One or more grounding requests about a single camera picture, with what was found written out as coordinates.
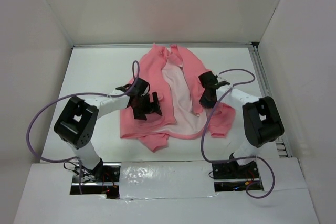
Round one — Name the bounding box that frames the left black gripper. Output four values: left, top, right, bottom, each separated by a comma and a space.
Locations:
131, 93, 161, 121

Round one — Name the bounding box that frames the pink zip jacket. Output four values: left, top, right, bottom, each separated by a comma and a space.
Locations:
120, 44, 236, 152

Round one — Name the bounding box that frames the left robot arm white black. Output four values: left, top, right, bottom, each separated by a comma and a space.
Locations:
54, 89, 162, 182

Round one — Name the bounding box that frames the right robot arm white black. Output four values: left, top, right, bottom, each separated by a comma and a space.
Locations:
199, 87, 285, 178

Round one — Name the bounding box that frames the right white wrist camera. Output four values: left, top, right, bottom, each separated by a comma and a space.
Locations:
198, 71, 230, 89

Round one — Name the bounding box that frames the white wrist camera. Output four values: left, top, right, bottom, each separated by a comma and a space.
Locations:
198, 71, 230, 89
116, 77, 150, 97

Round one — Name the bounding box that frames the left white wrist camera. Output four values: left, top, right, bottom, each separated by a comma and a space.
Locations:
116, 77, 150, 97

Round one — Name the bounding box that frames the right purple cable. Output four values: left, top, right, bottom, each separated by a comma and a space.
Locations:
200, 68, 277, 199

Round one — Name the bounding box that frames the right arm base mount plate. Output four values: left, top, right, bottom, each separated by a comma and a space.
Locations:
208, 161, 263, 192

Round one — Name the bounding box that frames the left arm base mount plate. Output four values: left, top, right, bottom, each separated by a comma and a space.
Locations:
63, 163, 121, 199

